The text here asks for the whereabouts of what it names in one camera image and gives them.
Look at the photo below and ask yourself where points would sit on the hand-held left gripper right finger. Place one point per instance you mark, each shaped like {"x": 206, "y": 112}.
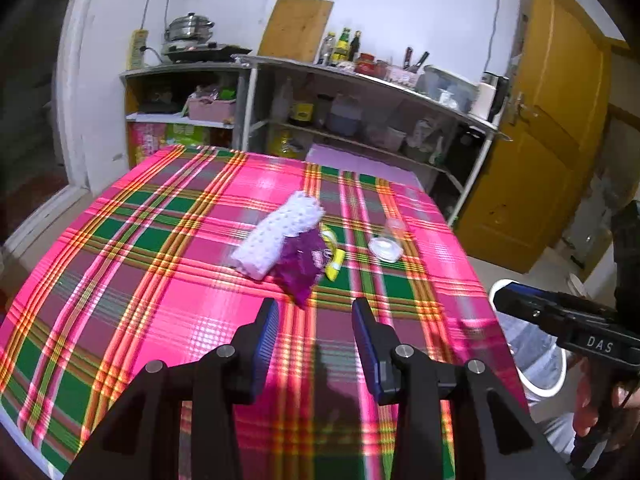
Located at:
{"x": 365, "y": 350}

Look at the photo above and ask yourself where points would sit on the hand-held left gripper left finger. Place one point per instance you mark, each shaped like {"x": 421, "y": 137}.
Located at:
{"x": 267, "y": 345}

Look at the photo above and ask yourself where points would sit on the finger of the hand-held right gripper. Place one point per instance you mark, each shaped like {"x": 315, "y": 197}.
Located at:
{"x": 520, "y": 302}

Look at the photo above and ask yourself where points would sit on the white round trash bin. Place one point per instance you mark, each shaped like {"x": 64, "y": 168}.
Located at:
{"x": 545, "y": 394}

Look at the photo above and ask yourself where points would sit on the purple plastic wrapper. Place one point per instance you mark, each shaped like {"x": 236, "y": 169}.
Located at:
{"x": 300, "y": 265}

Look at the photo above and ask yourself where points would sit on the person's right hand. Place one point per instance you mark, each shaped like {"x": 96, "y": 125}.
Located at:
{"x": 587, "y": 400}

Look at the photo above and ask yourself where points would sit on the translucent plastic bin liner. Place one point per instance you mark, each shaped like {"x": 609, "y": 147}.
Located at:
{"x": 530, "y": 355}

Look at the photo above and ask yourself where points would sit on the yellow plastic wrapper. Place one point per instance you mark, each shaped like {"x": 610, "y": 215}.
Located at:
{"x": 334, "y": 262}

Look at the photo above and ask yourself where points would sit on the white foam fruit net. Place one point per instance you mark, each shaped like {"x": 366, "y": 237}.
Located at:
{"x": 280, "y": 230}

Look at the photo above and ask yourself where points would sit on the clear plastic cup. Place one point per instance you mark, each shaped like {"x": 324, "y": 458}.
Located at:
{"x": 395, "y": 230}

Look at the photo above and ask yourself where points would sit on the pink plaid tablecloth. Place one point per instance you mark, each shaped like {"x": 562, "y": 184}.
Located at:
{"x": 150, "y": 260}

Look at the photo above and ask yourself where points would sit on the yellow wooden door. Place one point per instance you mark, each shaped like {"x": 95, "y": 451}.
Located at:
{"x": 540, "y": 135}

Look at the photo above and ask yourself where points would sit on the yellow oil bottle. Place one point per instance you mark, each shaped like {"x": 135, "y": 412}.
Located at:
{"x": 285, "y": 144}

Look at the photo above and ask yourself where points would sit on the white and black kettle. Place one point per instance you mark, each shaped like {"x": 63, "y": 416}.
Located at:
{"x": 485, "y": 100}

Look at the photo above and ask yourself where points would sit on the green cardboard box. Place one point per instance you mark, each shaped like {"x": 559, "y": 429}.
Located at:
{"x": 187, "y": 135}

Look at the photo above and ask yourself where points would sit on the clear plastic storage tub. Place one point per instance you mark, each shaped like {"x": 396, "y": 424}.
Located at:
{"x": 450, "y": 87}

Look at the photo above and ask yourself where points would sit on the dark jar yellow label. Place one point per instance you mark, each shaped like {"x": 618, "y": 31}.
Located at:
{"x": 302, "y": 114}

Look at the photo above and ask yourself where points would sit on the pink printed pack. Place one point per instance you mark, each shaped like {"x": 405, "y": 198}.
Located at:
{"x": 147, "y": 144}

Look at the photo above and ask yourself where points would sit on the purple plastic container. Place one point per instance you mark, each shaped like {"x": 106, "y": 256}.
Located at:
{"x": 344, "y": 115}

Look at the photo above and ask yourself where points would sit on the pink plastic basket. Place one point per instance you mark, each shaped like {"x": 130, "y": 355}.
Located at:
{"x": 212, "y": 109}

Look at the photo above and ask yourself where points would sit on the knife holder with knives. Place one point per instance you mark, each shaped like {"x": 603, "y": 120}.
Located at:
{"x": 415, "y": 62}

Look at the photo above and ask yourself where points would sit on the long white metal shelf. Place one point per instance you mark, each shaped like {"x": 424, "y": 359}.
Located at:
{"x": 310, "y": 64}

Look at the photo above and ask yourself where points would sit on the red jar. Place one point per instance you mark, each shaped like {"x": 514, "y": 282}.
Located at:
{"x": 366, "y": 62}

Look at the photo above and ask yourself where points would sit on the small white shelf unit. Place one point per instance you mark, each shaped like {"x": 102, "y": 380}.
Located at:
{"x": 175, "y": 67}

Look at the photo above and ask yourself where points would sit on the clear plastic bottle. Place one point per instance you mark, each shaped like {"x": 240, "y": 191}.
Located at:
{"x": 327, "y": 50}

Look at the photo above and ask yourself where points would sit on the yellow green sauce bottle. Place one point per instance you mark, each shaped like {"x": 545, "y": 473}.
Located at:
{"x": 341, "y": 47}

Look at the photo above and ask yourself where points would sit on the dark sauce bottle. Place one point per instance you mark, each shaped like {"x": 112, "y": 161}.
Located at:
{"x": 356, "y": 46}

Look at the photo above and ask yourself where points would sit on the wooden cutting board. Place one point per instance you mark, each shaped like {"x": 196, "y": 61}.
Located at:
{"x": 295, "y": 27}

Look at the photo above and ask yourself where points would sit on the yellow power strip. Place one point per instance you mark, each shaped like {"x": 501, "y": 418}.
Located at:
{"x": 139, "y": 50}

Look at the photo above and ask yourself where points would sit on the steel steamer pot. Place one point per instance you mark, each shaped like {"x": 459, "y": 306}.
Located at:
{"x": 189, "y": 27}

